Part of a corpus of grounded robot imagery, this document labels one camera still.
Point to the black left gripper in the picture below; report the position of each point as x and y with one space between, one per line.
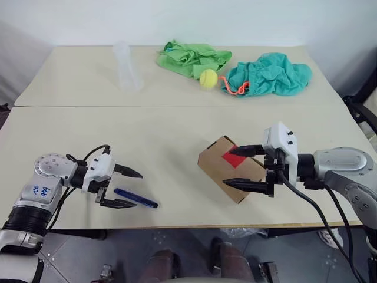
101 191

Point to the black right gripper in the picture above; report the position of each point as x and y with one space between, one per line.
275 174

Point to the brown cardboard box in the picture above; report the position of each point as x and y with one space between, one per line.
218 169

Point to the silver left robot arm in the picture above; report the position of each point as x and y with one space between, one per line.
44 168

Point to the red tape square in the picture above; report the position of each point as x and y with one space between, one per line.
234 161

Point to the clear plastic bag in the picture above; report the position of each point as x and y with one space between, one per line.
238 232

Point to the dark metal block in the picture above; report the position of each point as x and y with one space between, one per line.
269 272
106 271

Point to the small dark brown rounded shape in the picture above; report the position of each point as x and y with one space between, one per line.
163 263

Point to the large dark brown rounded shape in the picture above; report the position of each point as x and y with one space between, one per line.
232 259

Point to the yellow tennis ball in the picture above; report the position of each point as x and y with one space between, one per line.
208 78

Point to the white sneaker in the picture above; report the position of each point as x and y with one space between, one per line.
331 239

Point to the clear plastic cup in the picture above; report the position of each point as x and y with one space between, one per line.
126 73

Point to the black chair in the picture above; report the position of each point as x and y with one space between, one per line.
362 113

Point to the light green cloth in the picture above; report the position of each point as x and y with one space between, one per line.
182 59

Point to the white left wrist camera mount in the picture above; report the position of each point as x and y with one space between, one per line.
100 168

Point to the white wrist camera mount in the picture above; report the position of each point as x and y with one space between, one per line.
284 138
100 168

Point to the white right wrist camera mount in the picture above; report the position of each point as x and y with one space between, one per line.
284 138

